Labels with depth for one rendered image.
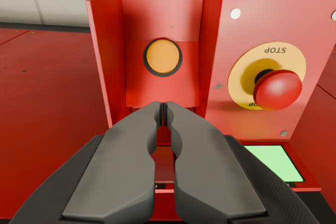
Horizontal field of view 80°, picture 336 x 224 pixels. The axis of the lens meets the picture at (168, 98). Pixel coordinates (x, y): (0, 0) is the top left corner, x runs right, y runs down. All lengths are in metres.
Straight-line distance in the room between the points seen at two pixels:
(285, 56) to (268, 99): 0.04
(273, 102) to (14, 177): 0.33
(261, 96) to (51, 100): 0.41
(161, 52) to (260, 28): 0.11
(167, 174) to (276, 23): 0.17
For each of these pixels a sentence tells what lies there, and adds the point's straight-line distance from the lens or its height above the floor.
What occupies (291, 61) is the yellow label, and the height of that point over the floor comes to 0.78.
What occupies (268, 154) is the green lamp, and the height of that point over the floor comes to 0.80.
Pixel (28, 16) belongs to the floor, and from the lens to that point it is 1.13.
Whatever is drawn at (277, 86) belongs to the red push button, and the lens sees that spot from 0.19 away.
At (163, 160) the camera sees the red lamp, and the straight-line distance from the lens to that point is 0.22.
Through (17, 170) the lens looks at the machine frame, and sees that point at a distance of 0.37.
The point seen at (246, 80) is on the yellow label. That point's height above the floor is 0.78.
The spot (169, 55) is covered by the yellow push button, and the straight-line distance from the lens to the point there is 0.24.
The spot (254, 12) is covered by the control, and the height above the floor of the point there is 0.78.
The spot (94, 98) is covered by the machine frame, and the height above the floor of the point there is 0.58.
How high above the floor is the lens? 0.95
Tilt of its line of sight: 57 degrees down
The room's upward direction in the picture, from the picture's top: 178 degrees clockwise
